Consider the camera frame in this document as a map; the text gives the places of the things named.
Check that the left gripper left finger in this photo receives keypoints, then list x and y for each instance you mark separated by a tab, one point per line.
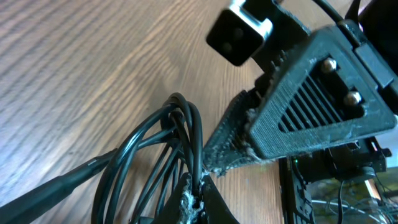
178	208

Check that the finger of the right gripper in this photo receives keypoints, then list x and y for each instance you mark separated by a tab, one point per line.
228	147

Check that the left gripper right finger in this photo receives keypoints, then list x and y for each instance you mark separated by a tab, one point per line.
215	210

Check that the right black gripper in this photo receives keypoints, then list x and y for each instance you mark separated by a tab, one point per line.
323	96

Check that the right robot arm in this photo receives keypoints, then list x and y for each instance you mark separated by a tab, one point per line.
323	93

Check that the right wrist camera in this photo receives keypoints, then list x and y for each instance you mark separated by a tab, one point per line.
237	35

